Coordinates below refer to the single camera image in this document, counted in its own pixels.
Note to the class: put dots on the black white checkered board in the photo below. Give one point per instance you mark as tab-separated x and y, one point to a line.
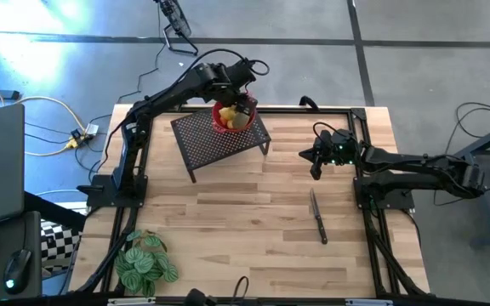
58	242

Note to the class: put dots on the black perforated metal shelf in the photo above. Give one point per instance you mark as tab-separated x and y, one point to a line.
211	144

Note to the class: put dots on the silver metal bracket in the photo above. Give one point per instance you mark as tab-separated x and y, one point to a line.
130	302
368	302

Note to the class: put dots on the black power adapter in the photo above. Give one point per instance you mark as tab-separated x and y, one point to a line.
76	134

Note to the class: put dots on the yellow lemon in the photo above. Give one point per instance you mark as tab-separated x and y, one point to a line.
228	112

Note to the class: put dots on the red plastic colander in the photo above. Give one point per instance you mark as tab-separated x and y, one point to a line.
217	123

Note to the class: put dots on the black aluminium table frame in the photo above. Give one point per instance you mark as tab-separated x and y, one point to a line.
313	111

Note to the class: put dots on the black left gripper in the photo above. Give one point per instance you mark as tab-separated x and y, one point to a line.
238	81

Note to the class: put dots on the black floor fan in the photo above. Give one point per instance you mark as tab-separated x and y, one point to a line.
177	21

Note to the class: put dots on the green striped leaf plant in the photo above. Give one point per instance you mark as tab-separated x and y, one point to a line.
143	263

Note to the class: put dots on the green kiwi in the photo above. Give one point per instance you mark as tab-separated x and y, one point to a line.
241	121

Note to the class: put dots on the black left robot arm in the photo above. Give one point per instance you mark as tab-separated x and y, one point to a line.
130	149

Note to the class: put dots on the black computer mouse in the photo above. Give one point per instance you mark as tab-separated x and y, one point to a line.
17	270

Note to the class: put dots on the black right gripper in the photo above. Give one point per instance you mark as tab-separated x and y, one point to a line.
340	149

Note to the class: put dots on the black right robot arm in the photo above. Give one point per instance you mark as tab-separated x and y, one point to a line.
419	163

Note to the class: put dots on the dark desk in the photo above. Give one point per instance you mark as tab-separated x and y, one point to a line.
32	238

